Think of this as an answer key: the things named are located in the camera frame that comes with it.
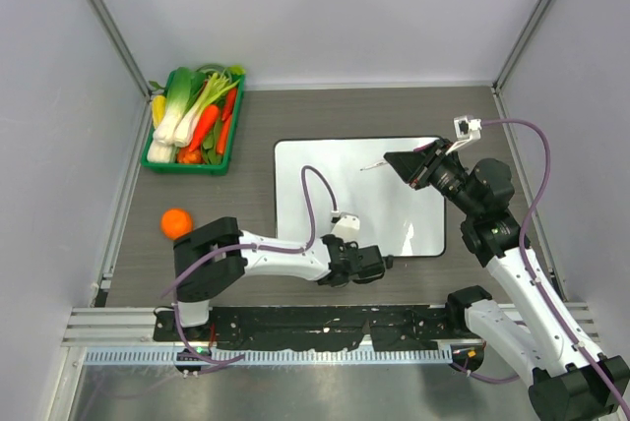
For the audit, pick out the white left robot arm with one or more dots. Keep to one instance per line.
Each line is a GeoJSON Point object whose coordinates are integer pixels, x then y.
{"type": "Point", "coordinates": [210, 259]}

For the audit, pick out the yellow toy corn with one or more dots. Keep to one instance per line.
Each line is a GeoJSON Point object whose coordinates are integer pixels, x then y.
{"type": "Point", "coordinates": [158, 107]}

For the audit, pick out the orange toy carrot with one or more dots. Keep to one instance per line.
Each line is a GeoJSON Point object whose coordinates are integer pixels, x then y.
{"type": "Point", "coordinates": [206, 122]}

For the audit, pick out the orange toy fruit in tray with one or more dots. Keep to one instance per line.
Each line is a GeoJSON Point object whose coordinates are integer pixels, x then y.
{"type": "Point", "coordinates": [187, 156]}

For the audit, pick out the white whiteboard with black frame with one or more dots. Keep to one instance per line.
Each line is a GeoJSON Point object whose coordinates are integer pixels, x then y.
{"type": "Point", "coordinates": [401, 221]}

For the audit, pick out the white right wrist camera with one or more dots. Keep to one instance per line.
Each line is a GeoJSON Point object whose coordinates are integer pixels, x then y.
{"type": "Point", "coordinates": [468, 131]}

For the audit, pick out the red toy chili pepper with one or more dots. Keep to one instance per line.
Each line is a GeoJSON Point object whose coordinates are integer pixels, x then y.
{"type": "Point", "coordinates": [228, 106]}

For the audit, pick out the white slotted cable duct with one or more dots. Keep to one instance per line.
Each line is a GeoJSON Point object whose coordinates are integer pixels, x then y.
{"type": "Point", "coordinates": [165, 355]}

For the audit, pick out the white green toy leek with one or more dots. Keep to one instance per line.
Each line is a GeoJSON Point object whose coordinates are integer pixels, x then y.
{"type": "Point", "coordinates": [216, 86]}

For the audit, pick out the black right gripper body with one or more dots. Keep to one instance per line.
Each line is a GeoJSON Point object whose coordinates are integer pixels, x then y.
{"type": "Point", "coordinates": [445, 174]}

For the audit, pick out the green plastic tray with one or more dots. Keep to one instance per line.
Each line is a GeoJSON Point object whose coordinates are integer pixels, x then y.
{"type": "Point", "coordinates": [160, 158]}

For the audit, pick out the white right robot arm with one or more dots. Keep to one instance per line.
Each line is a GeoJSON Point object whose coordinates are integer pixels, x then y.
{"type": "Point", "coordinates": [567, 375]}

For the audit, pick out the white green toy bok choy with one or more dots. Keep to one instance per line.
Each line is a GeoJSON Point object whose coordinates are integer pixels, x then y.
{"type": "Point", "coordinates": [176, 105]}

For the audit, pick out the orange toy tangerine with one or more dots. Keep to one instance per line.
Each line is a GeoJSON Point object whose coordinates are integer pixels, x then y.
{"type": "Point", "coordinates": [175, 223]}

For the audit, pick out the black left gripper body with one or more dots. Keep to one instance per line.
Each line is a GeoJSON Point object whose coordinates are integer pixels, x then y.
{"type": "Point", "coordinates": [348, 246]}

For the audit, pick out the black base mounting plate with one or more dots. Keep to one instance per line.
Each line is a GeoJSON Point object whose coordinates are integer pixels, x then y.
{"type": "Point", "coordinates": [327, 328]}

